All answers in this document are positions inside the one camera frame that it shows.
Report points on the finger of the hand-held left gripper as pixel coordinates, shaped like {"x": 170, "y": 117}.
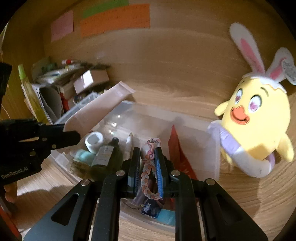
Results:
{"x": 50, "y": 128}
{"x": 64, "y": 139}

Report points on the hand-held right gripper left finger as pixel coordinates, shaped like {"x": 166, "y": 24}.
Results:
{"x": 134, "y": 171}

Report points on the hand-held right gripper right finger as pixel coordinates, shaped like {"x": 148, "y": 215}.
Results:
{"x": 159, "y": 171}

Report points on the small teal object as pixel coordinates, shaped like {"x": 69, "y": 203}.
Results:
{"x": 84, "y": 155}

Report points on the white pink pen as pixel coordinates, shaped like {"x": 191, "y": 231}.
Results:
{"x": 129, "y": 143}

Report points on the white tape roll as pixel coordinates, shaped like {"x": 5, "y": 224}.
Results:
{"x": 93, "y": 140}

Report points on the red envelope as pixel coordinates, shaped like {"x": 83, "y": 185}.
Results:
{"x": 178, "y": 148}

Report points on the dark green bottle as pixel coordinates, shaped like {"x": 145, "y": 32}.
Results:
{"x": 104, "y": 160}

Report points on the small blue box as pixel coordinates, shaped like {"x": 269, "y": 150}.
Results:
{"x": 150, "y": 209}

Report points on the large pink cosmetic tube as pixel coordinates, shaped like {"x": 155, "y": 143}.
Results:
{"x": 97, "y": 106}

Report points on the clear plastic storage box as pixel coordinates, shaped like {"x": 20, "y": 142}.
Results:
{"x": 143, "y": 120}

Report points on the person's left hand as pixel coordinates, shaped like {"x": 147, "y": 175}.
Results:
{"x": 11, "y": 192}

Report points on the stack of books and papers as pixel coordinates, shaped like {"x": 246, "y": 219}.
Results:
{"x": 46, "y": 99}

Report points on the red box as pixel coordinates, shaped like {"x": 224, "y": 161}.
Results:
{"x": 65, "y": 102}

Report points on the yellow-green spray bottle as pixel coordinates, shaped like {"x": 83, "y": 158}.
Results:
{"x": 31, "y": 97}

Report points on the small cardboard box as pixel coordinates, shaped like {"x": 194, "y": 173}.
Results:
{"x": 90, "y": 80}

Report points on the red white glue stick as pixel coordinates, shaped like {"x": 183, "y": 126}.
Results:
{"x": 68, "y": 61}

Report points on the pink paper note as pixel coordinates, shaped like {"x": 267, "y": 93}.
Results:
{"x": 62, "y": 25}

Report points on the yellow chick plush toy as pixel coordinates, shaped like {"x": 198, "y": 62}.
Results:
{"x": 254, "y": 120}

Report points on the orange paper note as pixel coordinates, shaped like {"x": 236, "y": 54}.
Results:
{"x": 115, "y": 20}

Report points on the green paper note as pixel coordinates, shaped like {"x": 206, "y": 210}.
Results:
{"x": 106, "y": 8}

